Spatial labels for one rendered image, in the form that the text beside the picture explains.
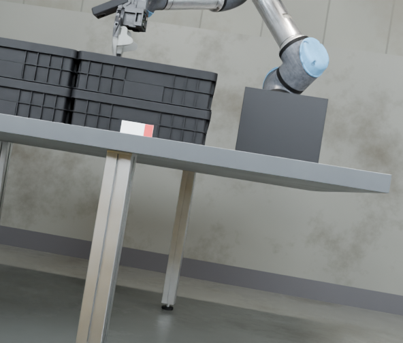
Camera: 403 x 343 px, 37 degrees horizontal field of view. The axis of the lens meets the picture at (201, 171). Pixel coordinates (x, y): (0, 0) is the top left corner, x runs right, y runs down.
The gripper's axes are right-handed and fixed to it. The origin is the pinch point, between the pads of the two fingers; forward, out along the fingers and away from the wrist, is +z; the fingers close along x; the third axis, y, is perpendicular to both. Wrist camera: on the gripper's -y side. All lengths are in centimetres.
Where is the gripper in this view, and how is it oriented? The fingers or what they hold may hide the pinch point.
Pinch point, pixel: (115, 54)
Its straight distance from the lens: 183.8
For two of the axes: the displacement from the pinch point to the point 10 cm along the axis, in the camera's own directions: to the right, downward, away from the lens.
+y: 9.8, 1.6, -1.0
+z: -1.6, 9.9, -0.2
